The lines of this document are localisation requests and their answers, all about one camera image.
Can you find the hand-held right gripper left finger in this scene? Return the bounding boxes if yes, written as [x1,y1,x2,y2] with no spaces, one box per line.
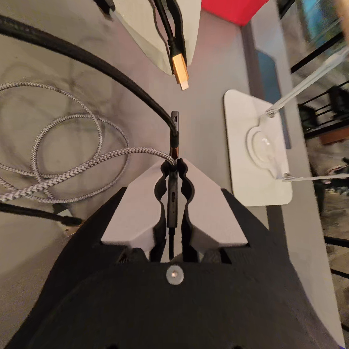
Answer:
[102,158,167,259]

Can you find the black cable with orange plug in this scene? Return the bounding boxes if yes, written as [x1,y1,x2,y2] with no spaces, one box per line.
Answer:
[0,14,180,160]
[152,0,190,91]

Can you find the grey usb hub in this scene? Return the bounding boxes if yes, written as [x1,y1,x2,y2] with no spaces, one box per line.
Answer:
[165,111,184,232]

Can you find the red plastic bin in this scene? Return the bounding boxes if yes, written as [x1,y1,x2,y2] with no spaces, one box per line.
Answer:
[202,0,269,26]

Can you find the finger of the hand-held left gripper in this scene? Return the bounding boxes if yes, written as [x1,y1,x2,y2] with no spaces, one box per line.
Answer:
[177,0,202,55]
[114,0,174,75]

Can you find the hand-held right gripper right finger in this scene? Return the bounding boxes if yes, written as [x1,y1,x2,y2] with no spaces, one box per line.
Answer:
[180,158,248,257]

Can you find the grey braided cable silver plug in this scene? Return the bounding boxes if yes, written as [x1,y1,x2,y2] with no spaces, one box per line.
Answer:
[0,82,178,205]

